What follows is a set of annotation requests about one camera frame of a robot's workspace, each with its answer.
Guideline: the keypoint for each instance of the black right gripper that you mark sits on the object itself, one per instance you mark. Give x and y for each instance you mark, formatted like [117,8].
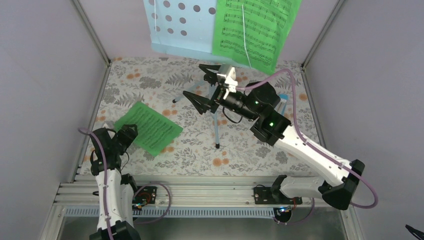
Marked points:
[205,102]

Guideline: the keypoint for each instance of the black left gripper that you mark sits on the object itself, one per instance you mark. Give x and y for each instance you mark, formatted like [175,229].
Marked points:
[133,134]

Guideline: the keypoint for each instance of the green sheet music page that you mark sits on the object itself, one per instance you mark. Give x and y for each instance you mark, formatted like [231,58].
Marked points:
[253,32]
[155,131]

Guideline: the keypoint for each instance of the light blue music stand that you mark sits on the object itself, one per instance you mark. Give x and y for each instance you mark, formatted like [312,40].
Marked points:
[185,28]

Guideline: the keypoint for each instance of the blue metronome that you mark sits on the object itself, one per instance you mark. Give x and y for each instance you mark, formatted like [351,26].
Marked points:
[281,107]

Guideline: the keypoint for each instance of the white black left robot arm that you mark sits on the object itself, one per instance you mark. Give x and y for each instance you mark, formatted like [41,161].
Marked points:
[115,190]

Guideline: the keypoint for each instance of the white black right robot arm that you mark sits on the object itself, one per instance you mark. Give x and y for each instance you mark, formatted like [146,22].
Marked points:
[337,178]

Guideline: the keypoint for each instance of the floral patterned table mat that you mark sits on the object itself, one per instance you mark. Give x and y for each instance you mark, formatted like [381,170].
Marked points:
[207,146]

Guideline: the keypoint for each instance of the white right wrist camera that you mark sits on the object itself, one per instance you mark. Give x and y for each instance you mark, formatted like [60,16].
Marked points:
[226,76]

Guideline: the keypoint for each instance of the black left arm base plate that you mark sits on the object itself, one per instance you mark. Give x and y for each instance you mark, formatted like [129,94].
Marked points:
[146,197]

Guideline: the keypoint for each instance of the aluminium mounting rail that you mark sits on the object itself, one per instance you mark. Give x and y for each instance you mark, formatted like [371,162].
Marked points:
[185,191]

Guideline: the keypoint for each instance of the slotted grey cable duct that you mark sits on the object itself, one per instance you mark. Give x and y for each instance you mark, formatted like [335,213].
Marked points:
[205,212]

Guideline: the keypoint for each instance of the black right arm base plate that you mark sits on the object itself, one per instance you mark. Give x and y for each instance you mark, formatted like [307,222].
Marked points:
[264,195]

